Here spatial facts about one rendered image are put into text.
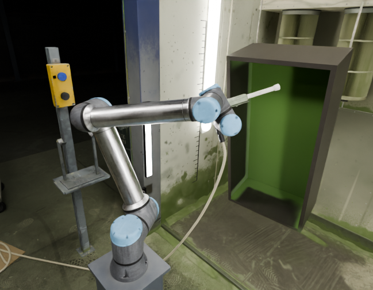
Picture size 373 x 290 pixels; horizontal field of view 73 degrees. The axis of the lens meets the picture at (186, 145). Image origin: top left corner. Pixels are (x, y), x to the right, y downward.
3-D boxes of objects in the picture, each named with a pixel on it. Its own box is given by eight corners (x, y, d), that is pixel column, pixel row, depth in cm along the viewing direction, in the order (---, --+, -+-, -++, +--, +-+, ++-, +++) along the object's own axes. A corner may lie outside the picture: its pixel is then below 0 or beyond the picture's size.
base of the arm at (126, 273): (123, 290, 119) (122, 275, 115) (103, 265, 131) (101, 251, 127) (155, 266, 131) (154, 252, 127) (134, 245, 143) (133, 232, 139)
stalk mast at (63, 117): (87, 245, 224) (54, 46, 157) (90, 250, 220) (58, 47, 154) (80, 250, 220) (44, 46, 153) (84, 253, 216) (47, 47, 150)
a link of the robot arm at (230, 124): (235, 108, 99) (247, 129, 102) (228, 106, 112) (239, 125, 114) (214, 121, 100) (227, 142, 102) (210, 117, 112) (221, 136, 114)
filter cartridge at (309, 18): (300, 93, 290) (318, 11, 255) (304, 101, 258) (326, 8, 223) (267, 90, 298) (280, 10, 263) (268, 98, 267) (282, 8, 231)
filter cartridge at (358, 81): (339, 113, 221) (369, 4, 187) (312, 103, 253) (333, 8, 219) (374, 111, 228) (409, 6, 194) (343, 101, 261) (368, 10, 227)
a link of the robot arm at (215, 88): (214, 84, 95) (230, 112, 97) (218, 79, 105) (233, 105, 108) (193, 96, 99) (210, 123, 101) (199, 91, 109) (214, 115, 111)
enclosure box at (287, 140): (247, 176, 239) (253, 42, 174) (315, 202, 205) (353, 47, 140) (228, 199, 217) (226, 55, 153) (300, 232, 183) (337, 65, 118)
